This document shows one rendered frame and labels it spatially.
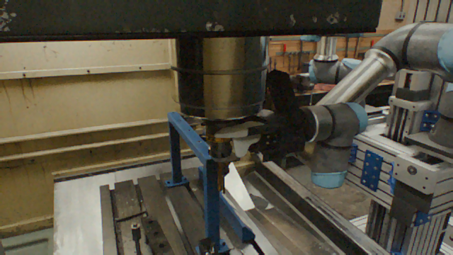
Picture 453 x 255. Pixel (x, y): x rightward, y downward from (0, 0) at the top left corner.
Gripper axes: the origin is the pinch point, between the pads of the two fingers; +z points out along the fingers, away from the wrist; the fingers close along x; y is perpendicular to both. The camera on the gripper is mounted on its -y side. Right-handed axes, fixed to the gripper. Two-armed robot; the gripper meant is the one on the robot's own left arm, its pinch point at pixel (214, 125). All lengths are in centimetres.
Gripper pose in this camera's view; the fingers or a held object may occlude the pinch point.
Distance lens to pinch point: 51.8
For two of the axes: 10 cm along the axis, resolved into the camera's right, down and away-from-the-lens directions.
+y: -0.5, 9.4, 3.3
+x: -4.4, -3.1, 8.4
